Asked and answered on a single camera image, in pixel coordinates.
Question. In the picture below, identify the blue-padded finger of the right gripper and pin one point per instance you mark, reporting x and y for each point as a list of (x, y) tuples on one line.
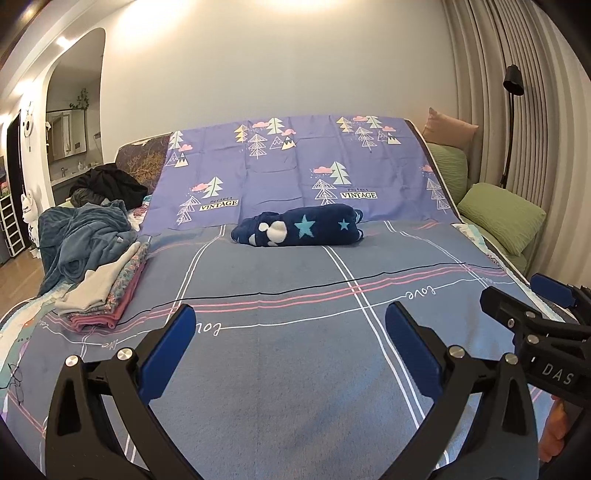
[(577, 300)]

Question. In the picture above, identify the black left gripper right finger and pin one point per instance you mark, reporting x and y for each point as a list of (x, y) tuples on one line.
[(481, 424)]

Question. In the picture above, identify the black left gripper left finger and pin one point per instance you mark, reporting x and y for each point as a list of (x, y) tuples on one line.
[(100, 423)]

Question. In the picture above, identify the navy fleece star garment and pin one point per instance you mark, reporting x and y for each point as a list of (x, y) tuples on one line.
[(330, 224)]

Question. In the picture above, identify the black clothing pile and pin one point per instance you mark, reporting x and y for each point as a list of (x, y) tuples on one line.
[(107, 182)]

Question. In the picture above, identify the person's right hand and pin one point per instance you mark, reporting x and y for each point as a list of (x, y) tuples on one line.
[(557, 426)]

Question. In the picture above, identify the near green cushion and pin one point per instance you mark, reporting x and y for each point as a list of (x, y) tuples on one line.
[(511, 219)]

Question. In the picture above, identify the green cushion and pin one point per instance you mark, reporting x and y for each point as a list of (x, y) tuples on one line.
[(453, 166), (511, 219)]

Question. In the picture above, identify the pink folded garment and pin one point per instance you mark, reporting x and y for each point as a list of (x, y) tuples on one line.
[(105, 318)]

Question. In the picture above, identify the beige pleated curtain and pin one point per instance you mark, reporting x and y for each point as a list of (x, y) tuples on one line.
[(550, 163)]

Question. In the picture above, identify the cream folded garment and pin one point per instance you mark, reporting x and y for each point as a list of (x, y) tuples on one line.
[(95, 287)]

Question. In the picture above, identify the floral folded garment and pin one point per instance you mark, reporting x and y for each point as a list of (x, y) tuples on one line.
[(124, 285)]

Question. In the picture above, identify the far green cushion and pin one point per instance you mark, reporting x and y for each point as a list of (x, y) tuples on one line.
[(453, 166)]

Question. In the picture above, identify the teal fleece blanket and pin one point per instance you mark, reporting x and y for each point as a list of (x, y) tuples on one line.
[(75, 240)]

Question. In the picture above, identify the pink cushion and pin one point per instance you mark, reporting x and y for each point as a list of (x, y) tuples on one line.
[(446, 130)]

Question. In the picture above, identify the grey striped bed sheet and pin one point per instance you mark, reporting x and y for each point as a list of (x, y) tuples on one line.
[(290, 373)]

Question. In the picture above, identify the black floor lamp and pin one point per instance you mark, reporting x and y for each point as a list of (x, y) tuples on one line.
[(514, 86)]

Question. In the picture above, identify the white storage rack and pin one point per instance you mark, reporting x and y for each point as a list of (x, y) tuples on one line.
[(10, 227)]

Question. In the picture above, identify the brown patterned pillow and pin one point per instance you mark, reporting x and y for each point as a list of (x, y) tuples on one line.
[(144, 159)]

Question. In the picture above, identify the purple tree print pillowcase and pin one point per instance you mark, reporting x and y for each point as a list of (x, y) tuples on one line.
[(219, 175)]

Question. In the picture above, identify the wall mirror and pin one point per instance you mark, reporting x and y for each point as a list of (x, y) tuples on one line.
[(66, 133)]

